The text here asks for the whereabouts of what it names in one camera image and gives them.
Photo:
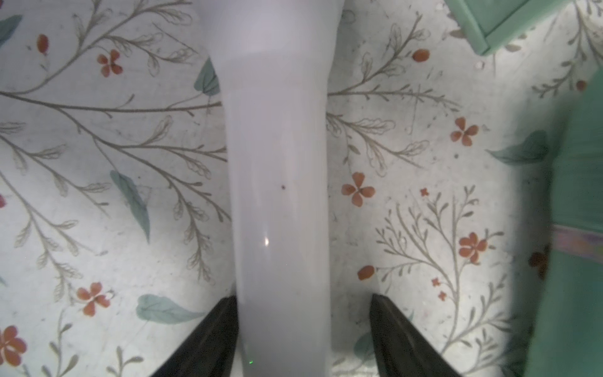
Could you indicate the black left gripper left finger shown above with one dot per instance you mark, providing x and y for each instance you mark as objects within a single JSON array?
[{"x": 210, "y": 350}]

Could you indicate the white microphone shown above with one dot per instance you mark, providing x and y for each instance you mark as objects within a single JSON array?
[{"x": 273, "y": 60}]

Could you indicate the mint green file organizer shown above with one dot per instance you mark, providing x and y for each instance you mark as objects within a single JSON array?
[{"x": 489, "y": 25}]

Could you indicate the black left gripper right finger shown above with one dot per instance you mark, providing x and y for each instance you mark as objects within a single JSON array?
[{"x": 400, "y": 349}]

